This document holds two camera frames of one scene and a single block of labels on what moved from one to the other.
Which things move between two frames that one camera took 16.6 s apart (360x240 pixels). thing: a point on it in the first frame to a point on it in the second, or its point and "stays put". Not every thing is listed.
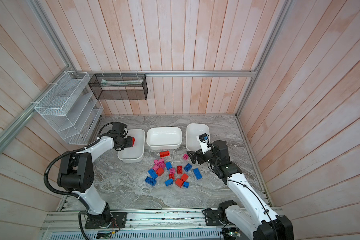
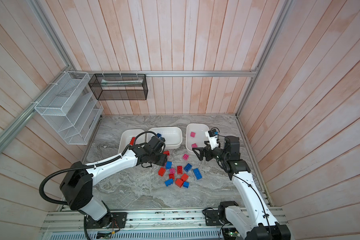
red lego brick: [159, 171] stays put
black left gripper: [129, 144] to [162, 160]
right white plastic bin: [193, 130] stays put
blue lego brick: [168, 165] stays put
